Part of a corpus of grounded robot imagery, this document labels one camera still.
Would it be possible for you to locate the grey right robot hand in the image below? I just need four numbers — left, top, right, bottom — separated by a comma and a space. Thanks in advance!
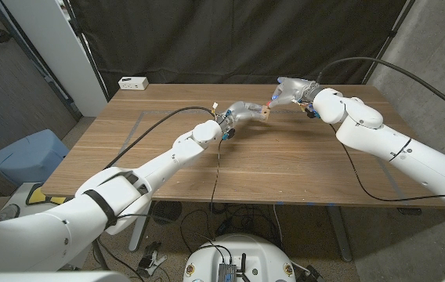
268, 76, 320, 109

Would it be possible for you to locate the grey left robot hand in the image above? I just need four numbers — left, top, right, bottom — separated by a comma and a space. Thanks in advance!
216, 100, 266, 133

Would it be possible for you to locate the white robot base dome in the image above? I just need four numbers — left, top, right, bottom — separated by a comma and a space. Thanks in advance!
183, 233, 297, 282

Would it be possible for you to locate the black backdrop curtain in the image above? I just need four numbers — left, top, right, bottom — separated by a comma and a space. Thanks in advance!
67, 0, 407, 97

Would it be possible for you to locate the grey tape outline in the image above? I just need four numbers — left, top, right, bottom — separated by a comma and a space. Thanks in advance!
116, 110, 407, 207

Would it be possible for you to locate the black backdrop stand pole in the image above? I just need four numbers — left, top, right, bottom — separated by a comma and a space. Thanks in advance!
361, 0, 418, 85
60, 0, 110, 103

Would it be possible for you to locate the white power strip box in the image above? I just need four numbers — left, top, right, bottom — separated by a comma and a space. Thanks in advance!
118, 76, 150, 91

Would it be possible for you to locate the round black floor fan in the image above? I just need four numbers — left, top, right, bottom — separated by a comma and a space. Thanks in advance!
151, 201, 183, 226

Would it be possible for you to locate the grey table leg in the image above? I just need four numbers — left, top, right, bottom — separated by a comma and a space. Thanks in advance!
326, 206, 353, 262

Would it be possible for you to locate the grey electronics box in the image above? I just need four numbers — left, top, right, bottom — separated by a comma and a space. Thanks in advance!
217, 262, 238, 282

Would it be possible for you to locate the white table leg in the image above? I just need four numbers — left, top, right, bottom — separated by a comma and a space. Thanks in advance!
128, 211, 151, 252

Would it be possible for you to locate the black and white floor gadget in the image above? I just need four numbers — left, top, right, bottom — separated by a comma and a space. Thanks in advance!
136, 240, 168, 279

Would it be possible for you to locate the black floor device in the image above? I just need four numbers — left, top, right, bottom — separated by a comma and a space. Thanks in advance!
304, 265, 324, 282

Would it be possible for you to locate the white column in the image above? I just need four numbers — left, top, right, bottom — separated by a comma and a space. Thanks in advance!
1, 0, 108, 118

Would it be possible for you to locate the blue plastic bin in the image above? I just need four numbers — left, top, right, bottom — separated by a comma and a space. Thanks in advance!
0, 128, 70, 188

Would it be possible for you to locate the dark grey door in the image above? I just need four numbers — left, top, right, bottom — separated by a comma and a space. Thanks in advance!
0, 0, 82, 165

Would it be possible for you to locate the white robot torso edge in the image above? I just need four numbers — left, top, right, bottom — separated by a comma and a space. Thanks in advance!
0, 271, 132, 282

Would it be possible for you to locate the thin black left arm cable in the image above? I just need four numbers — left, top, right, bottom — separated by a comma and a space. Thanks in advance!
209, 139, 226, 212

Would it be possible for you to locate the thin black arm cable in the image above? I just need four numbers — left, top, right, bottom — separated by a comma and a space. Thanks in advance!
209, 139, 226, 212
328, 123, 445, 203

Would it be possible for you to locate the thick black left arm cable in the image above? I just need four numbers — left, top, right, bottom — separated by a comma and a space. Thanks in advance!
103, 106, 218, 170

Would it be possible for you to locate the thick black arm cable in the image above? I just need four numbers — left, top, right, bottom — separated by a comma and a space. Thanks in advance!
103, 106, 218, 170
316, 56, 445, 122

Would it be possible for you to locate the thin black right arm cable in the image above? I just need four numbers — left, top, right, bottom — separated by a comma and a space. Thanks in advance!
328, 123, 445, 203

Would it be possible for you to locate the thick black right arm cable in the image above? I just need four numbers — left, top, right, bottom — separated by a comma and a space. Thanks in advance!
316, 56, 445, 122

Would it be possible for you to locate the black floor cable bundle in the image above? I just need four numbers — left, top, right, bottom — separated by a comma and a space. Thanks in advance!
179, 201, 284, 255

